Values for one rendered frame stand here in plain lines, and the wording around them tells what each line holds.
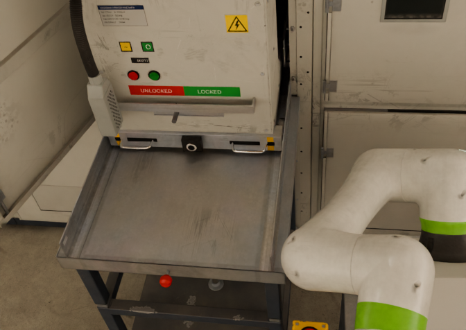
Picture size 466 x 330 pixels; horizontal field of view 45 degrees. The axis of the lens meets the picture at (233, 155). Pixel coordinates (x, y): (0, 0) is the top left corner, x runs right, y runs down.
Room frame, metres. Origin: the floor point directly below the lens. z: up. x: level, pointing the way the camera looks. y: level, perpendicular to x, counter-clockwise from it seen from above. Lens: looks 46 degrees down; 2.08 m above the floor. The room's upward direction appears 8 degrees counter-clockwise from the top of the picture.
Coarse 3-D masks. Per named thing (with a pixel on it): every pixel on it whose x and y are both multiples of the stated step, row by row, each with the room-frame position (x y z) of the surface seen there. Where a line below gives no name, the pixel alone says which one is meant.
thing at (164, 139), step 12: (120, 132) 1.27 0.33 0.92; (132, 132) 1.26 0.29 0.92; (144, 132) 1.25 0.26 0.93; (156, 132) 1.24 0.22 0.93; (168, 132) 1.24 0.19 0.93; (180, 132) 1.23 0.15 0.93; (192, 132) 1.22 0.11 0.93; (204, 132) 1.21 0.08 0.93; (216, 132) 1.21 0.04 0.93; (228, 132) 1.20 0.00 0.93; (276, 132) 1.17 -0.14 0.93; (132, 144) 1.26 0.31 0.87; (144, 144) 1.25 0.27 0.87; (156, 144) 1.24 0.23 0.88; (168, 144) 1.23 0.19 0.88; (180, 144) 1.22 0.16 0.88; (204, 144) 1.21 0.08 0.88; (216, 144) 1.20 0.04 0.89; (228, 144) 1.19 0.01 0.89; (240, 144) 1.18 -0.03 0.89; (252, 144) 1.17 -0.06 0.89; (276, 144) 1.16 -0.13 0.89
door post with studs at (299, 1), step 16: (288, 0) 1.42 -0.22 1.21; (304, 0) 1.41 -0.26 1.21; (288, 16) 1.42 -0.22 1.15; (304, 16) 1.41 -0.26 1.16; (304, 32) 1.41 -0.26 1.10; (304, 48) 1.41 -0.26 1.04; (304, 64) 1.41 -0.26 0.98; (304, 80) 1.41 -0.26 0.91; (304, 96) 1.41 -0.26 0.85; (304, 112) 1.41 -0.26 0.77; (304, 128) 1.41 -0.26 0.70; (304, 144) 1.41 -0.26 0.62; (304, 160) 1.41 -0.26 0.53; (304, 176) 1.41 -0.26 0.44; (304, 192) 1.41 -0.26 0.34; (304, 208) 1.41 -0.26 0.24
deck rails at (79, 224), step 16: (288, 96) 1.36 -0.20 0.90; (288, 112) 1.33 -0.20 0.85; (96, 160) 1.18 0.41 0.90; (112, 160) 1.22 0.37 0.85; (272, 160) 1.13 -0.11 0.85; (96, 176) 1.15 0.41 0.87; (272, 176) 1.07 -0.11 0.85; (80, 192) 1.05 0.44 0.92; (96, 192) 1.10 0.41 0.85; (272, 192) 1.01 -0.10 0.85; (80, 208) 1.02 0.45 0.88; (96, 208) 1.04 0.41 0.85; (272, 208) 0.96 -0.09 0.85; (80, 224) 0.99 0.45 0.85; (272, 224) 0.90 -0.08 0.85; (80, 240) 0.93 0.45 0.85; (272, 240) 0.80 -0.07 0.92; (272, 256) 0.78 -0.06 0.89
